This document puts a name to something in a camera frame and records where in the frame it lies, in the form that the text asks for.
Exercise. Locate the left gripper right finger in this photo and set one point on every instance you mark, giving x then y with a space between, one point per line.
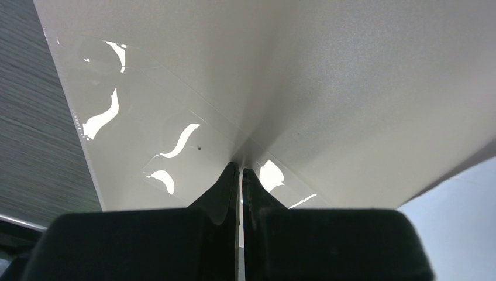
327 244

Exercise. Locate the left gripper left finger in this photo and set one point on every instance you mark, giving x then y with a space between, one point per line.
198 242

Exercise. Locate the brown cardboard folder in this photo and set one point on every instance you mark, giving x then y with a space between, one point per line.
333 103

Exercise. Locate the white paper sheets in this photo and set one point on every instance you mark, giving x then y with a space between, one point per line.
456 223

